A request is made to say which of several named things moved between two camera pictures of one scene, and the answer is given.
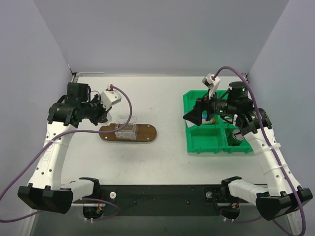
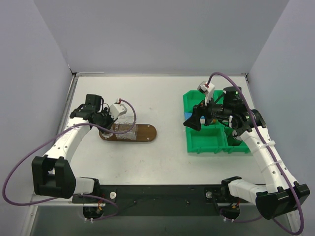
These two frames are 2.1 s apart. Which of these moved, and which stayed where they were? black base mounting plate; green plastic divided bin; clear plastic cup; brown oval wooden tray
Moved: clear plastic cup
Stayed: brown oval wooden tray; black base mounting plate; green plastic divided bin
